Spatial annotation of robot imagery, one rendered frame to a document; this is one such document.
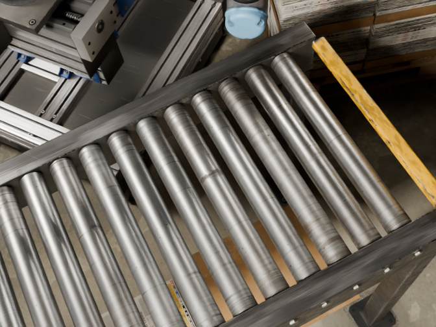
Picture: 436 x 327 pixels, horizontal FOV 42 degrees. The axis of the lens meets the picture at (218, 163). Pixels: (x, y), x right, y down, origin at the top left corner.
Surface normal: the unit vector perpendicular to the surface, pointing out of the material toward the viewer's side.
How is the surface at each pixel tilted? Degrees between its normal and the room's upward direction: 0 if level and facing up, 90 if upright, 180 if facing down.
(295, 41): 0
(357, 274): 0
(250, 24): 90
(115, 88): 0
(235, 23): 90
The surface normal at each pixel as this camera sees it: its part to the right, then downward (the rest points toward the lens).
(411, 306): -0.08, -0.45
